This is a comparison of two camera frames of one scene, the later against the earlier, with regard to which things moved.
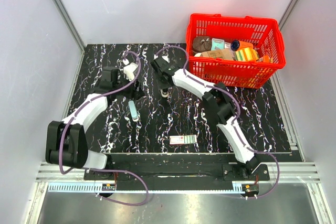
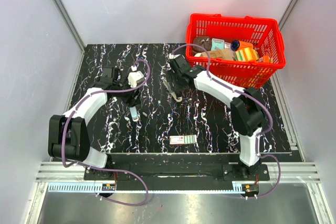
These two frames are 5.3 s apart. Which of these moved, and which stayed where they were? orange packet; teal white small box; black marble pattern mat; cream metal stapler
Moved: cream metal stapler
Stayed: orange packet; teal white small box; black marble pattern mat
